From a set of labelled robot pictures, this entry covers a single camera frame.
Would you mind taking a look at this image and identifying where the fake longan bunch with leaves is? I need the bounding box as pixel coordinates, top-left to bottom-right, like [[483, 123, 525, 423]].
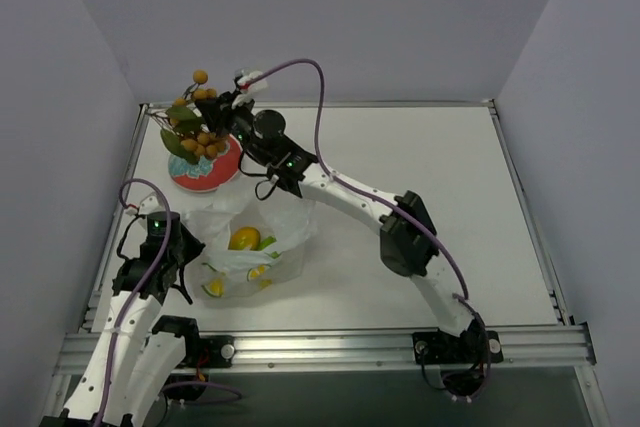
[[147, 69, 228, 165]]

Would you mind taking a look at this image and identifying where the fake orange mango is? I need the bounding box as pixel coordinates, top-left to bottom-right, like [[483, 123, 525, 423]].
[[228, 226, 261, 251]]

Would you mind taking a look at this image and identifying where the white plastic bag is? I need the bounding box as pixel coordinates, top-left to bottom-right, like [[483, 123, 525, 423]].
[[185, 178, 317, 301]]

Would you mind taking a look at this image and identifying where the fake green starfruit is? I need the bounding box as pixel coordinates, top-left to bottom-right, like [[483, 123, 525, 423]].
[[256, 236, 277, 252]]

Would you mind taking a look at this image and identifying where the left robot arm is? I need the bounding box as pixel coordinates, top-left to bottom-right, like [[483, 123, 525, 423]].
[[41, 212, 204, 426]]

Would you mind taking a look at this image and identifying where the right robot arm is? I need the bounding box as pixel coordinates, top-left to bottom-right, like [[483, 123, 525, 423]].
[[195, 92, 503, 366]]

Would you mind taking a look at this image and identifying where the red and teal plate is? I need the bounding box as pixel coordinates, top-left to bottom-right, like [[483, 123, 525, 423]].
[[168, 136, 241, 193]]

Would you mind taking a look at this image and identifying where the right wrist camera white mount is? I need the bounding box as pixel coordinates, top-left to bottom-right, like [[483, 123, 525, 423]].
[[234, 69, 268, 93]]

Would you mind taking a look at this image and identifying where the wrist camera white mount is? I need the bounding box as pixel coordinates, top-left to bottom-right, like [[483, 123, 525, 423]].
[[125, 193, 160, 216], [234, 69, 268, 93]]

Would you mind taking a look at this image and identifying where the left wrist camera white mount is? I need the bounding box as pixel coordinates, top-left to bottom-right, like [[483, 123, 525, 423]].
[[125, 193, 160, 216]]

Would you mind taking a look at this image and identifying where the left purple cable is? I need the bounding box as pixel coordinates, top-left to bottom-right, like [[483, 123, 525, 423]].
[[94, 177, 244, 427]]

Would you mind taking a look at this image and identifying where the purple cable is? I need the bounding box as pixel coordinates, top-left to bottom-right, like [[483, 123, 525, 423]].
[[252, 57, 491, 393], [94, 177, 244, 427]]

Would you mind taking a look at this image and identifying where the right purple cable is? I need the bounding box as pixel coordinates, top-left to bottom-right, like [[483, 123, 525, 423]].
[[252, 57, 491, 393]]

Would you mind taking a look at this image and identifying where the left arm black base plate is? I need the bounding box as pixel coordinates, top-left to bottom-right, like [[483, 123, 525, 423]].
[[179, 335, 235, 369]]

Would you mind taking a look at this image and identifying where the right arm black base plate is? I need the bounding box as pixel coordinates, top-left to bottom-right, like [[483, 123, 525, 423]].
[[412, 329, 487, 365]]

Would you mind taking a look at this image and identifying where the aluminium front rail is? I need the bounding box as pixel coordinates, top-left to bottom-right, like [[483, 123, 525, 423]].
[[54, 324, 597, 376]]

